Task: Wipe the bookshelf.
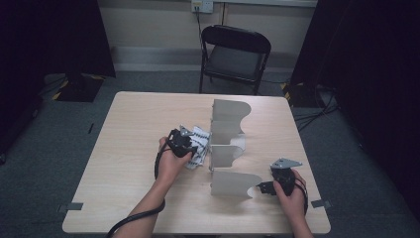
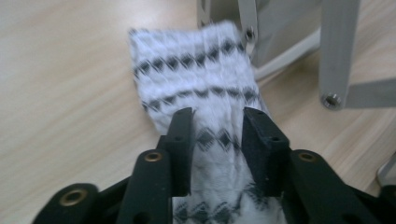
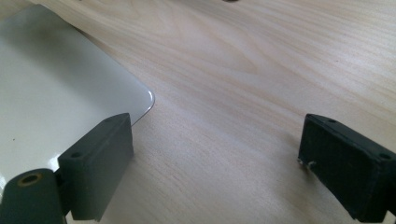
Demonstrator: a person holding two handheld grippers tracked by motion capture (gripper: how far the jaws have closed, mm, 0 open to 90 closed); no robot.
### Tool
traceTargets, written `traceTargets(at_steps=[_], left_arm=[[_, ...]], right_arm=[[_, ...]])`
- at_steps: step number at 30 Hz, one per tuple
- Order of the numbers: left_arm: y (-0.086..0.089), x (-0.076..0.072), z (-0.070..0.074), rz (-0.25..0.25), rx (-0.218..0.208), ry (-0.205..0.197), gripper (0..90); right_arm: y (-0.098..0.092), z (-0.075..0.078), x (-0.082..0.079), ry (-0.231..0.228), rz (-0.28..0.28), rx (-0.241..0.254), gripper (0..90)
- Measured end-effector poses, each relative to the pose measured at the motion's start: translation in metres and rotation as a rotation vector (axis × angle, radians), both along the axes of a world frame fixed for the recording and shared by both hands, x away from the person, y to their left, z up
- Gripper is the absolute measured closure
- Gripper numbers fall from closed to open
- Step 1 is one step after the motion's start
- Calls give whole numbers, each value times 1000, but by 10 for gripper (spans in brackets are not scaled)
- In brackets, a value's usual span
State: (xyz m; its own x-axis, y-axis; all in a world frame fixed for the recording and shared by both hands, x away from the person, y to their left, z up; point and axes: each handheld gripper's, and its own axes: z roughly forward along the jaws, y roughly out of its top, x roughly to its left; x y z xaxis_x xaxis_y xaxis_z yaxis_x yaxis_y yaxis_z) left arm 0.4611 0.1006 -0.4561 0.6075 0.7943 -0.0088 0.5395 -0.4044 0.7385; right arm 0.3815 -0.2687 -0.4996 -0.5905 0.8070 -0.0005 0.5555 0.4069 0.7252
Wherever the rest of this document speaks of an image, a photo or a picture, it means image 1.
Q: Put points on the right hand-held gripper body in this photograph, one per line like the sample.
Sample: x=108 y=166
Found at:
x=284 y=180

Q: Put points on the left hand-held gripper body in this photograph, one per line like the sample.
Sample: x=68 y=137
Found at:
x=180 y=143

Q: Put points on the white black-patterned knit cloth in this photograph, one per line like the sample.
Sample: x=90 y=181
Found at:
x=202 y=139

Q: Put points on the grey expandable metal rack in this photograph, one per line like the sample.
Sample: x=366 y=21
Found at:
x=231 y=185

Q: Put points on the person's left hand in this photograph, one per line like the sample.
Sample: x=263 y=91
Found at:
x=170 y=168

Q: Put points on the person's right hand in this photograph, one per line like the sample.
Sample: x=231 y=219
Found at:
x=295 y=206

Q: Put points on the grey tape strip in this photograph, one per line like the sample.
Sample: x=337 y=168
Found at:
x=71 y=207
x=322 y=203

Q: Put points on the black stand base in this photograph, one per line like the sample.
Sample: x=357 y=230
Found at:
x=77 y=89
x=298 y=95

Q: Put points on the black folding chair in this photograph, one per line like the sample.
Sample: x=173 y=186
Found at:
x=234 y=62

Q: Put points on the black curtain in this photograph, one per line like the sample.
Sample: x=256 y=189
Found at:
x=49 y=39
x=373 y=82

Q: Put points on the white wall power outlet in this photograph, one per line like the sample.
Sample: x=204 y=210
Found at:
x=202 y=6

